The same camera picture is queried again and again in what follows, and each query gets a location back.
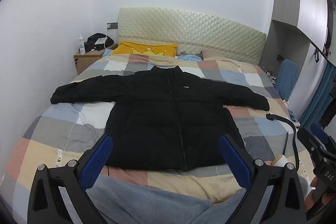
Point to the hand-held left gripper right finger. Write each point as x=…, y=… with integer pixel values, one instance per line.
x=235, y=162

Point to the person's right hand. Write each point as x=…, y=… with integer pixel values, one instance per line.
x=311, y=200

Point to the light blue pillow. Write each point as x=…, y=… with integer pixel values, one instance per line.
x=189, y=58

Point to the yellow crown pillow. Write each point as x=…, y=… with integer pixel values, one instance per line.
x=141, y=48

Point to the black bag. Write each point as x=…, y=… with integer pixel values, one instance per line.
x=91, y=41

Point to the black puffer jacket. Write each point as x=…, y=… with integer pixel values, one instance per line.
x=157, y=113

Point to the blue curtain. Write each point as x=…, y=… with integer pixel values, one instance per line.
x=320, y=92

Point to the white flat device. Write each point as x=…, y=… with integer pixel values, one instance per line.
x=101, y=40

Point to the white plastic bottle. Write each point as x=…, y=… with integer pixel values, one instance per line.
x=81, y=45

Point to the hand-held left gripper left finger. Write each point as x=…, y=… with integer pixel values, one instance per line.
x=96, y=162

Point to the cream quilted headboard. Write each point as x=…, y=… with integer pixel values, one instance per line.
x=183, y=29

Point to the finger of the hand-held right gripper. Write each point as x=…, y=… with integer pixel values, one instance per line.
x=305, y=138
x=319, y=132

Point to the checked pastel blanket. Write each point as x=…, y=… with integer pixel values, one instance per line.
x=65, y=129

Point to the grey wall socket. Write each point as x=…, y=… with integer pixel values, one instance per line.
x=112, y=26

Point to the person's grey pants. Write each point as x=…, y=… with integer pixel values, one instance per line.
x=131, y=200

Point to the wooden nightstand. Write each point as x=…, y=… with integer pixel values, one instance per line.
x=84, y=61

